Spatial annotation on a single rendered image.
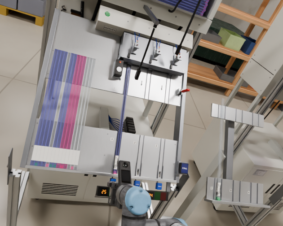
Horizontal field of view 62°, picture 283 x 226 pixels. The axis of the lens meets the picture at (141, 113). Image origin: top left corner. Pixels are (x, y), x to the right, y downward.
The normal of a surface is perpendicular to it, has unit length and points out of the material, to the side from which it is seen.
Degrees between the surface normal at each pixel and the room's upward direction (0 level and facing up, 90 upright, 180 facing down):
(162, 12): 90
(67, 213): 0
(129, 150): 44
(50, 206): 0
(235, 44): 90
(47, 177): 90
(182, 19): 90
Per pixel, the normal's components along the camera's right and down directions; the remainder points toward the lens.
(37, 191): 0.15, 0.58
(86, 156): 0.34, -0.17
